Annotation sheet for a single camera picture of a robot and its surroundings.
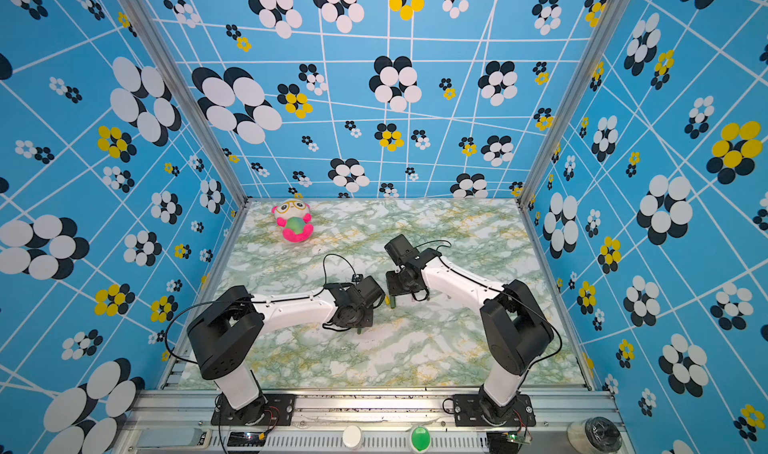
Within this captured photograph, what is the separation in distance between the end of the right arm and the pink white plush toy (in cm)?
41

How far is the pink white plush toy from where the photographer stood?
106 centimetres

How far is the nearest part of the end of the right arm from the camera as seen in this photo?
25.4 inches
